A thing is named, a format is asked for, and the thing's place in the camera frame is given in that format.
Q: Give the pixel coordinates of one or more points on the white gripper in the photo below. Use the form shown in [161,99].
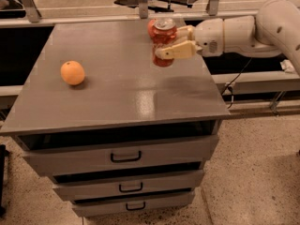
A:
[208,37]

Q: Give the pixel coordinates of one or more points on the red coke can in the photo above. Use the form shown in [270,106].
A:
[164,33]

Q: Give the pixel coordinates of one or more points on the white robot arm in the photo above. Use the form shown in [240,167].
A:
[275,29]

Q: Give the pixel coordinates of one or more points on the red apple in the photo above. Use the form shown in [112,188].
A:
[150,27]

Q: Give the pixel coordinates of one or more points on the grey drawer cabinet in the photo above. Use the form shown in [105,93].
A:
[124,98]

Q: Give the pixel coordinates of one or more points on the orange fruit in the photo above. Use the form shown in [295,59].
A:
[72,73]

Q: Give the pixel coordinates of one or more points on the middle grey drawer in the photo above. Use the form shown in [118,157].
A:
[123,186]

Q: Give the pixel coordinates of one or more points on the grey drawer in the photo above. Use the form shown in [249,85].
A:
[92,209]
[123,186]
[119,156]

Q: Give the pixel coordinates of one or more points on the top grey drawer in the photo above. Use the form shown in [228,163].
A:
[119,156]

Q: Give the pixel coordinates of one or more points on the bottom grey drawer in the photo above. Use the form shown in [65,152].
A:
[92,209]

